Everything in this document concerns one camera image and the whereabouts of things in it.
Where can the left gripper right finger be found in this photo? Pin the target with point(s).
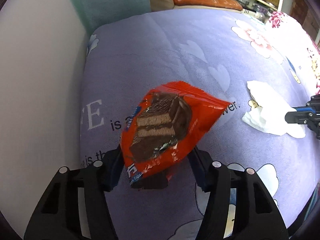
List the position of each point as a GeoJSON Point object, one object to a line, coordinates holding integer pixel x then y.
{"type": "Point", "coordinates": [200, 162]}

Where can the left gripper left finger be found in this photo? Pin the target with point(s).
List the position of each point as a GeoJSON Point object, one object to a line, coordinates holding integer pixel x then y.
{"type": "Point", "coordinates": [113, 163]}

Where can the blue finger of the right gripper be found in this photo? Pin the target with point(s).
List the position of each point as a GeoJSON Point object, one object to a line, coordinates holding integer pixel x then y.
{"type": "Point", "coordinates": [301, 118]}
{"type": "Point", "coordinates": [305, 110]}

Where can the white tissue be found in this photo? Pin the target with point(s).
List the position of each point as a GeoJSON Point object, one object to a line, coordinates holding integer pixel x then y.
{"type": "Point", "coordinates": [268, 110]}

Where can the red chocolate wafer wrapper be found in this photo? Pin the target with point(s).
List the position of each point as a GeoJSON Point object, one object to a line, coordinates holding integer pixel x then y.
{"type": "Point", "coordinates": [167, 124]}

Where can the purple floral bed sheet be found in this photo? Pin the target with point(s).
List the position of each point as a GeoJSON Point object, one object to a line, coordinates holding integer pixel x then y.
{"type": "Point", "coordinates": [261, 181]}

